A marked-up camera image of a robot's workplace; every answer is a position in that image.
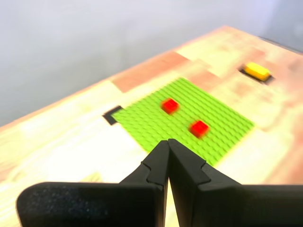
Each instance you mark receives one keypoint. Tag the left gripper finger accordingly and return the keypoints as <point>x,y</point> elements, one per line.
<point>94,205</point>
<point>236,205</point>

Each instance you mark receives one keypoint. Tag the yellow toy brick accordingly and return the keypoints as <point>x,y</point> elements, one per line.
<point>256,70</point>

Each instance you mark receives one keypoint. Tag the red toy brick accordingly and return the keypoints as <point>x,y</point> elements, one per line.
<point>170,105</point>
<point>199,128</point>

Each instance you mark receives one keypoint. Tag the green studded baseplate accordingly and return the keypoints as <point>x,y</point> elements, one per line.
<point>146,118</point>

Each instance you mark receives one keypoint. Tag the black tape corner marker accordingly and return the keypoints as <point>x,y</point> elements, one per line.
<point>109,118</point>

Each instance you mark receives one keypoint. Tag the black tape rectangle outline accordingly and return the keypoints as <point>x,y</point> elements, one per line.
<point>266,82</point>

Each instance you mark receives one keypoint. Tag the black wall baseboard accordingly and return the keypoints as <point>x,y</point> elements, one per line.
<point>284,46</point>

